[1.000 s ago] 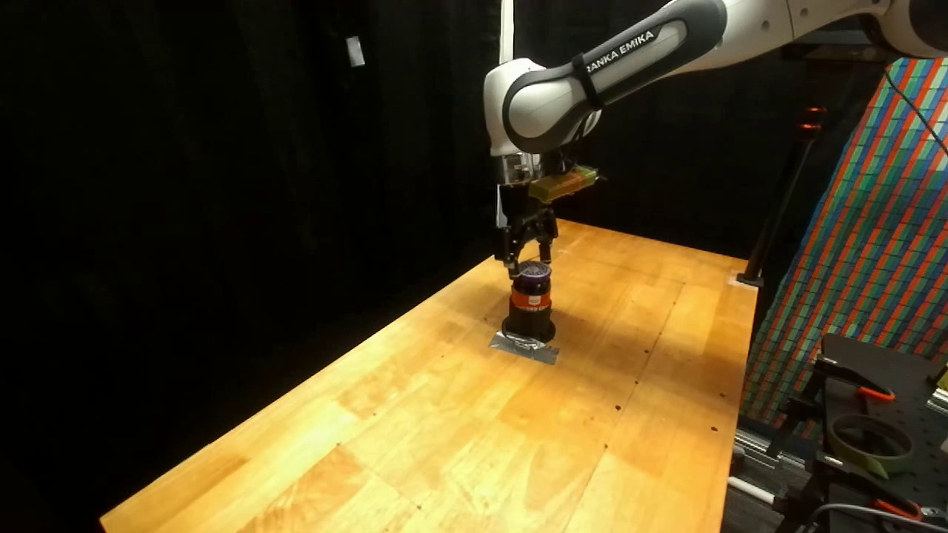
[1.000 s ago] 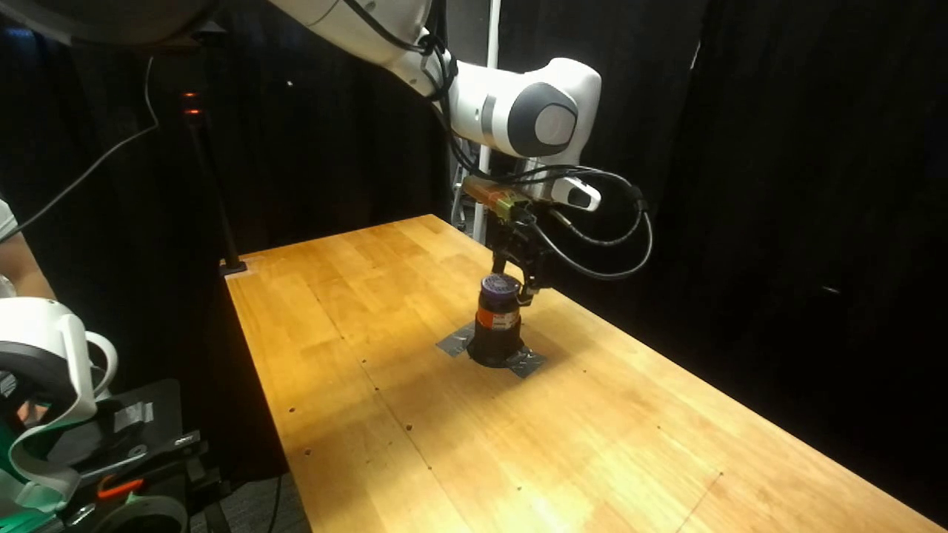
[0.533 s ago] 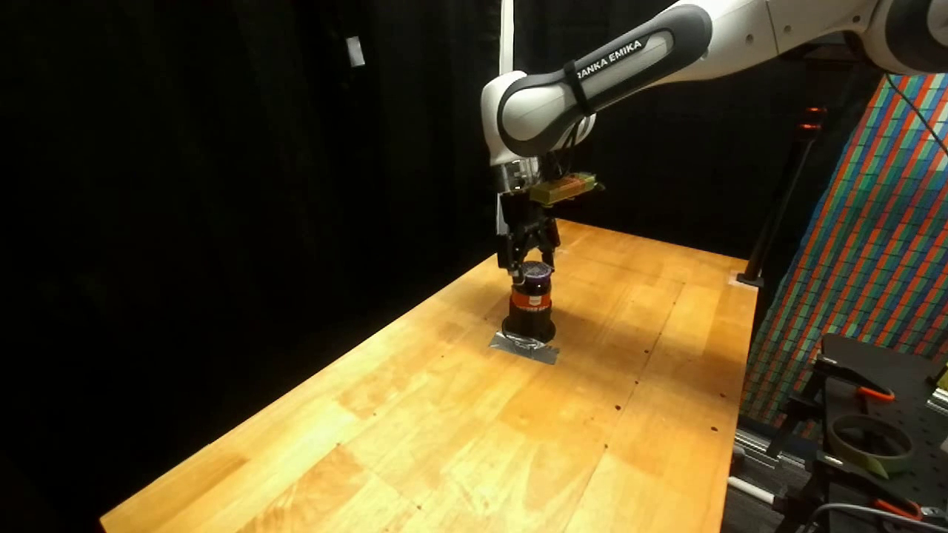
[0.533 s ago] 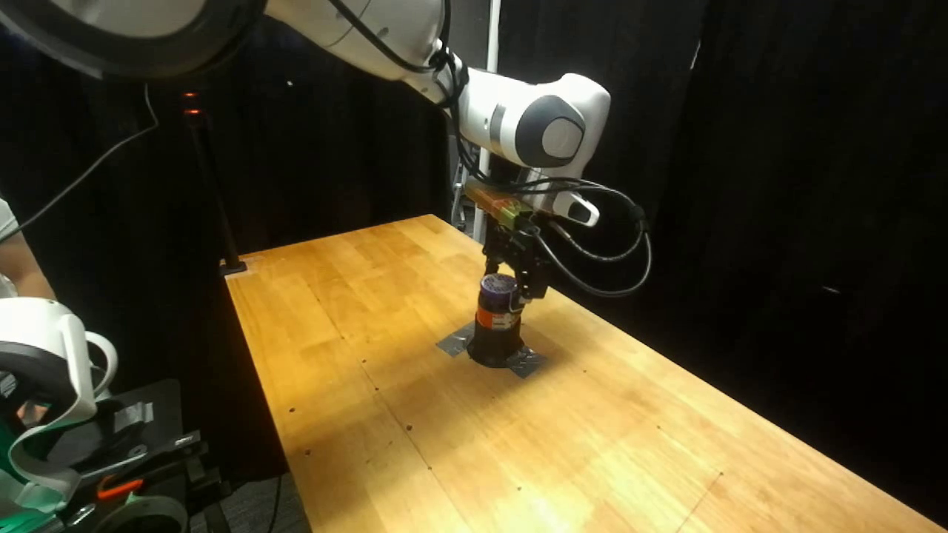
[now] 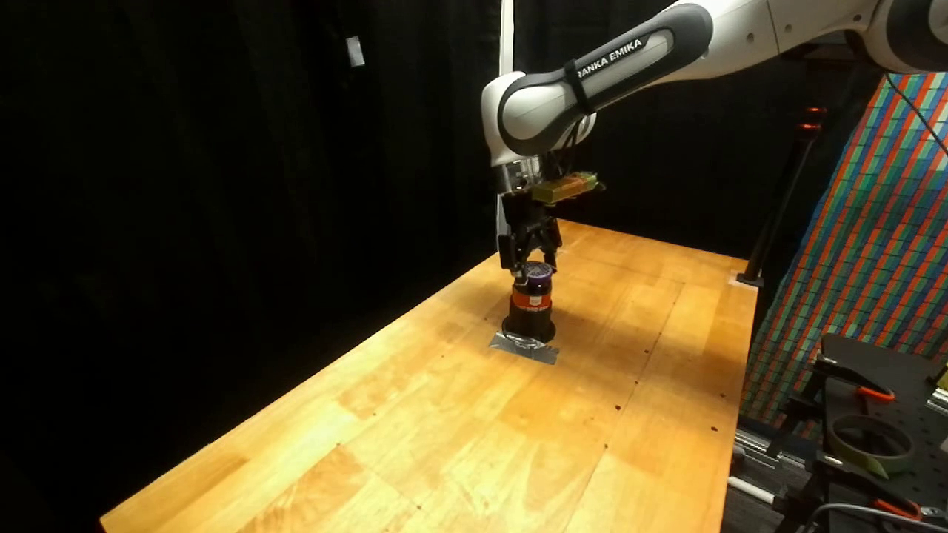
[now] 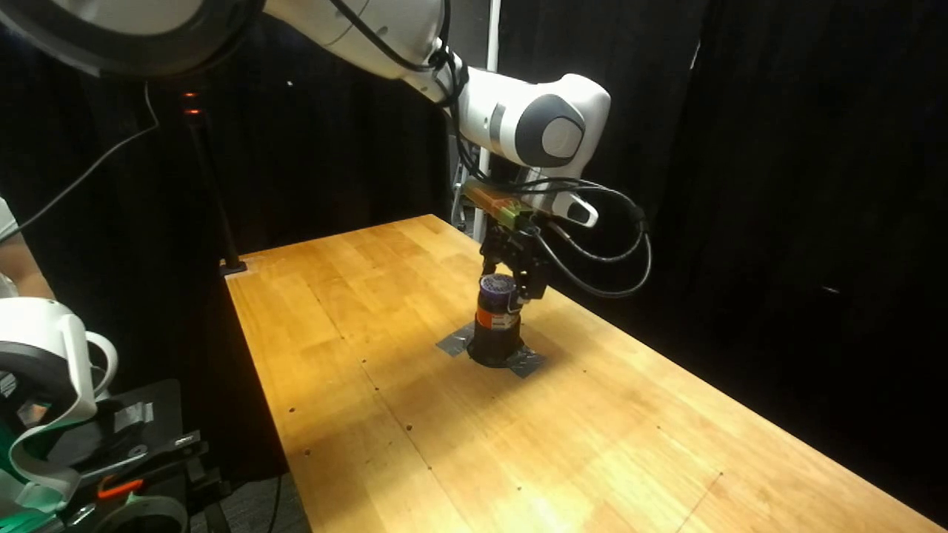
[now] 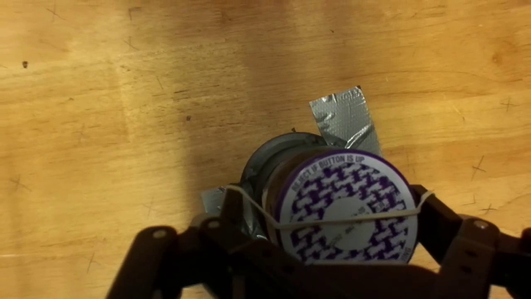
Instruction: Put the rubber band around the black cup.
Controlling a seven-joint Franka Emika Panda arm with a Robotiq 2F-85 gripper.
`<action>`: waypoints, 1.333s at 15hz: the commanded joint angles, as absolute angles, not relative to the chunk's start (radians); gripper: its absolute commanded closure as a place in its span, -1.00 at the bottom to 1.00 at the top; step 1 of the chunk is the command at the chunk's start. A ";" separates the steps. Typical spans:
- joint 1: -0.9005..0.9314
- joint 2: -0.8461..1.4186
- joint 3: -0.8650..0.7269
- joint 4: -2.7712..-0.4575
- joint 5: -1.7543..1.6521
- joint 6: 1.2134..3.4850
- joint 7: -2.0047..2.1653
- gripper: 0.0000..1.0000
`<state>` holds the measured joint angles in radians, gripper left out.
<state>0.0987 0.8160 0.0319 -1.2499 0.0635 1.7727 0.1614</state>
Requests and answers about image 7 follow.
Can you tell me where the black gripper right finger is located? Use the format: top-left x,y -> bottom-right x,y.
410,185 -> 531,299

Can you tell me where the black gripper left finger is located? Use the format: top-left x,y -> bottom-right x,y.
105,187 -> 313,299

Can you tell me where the purple patterned tape roll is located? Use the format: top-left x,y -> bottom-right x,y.
239,132 -> 420,266

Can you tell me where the large grey duct tape piece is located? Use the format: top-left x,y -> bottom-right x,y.
308,85 -> 384,158

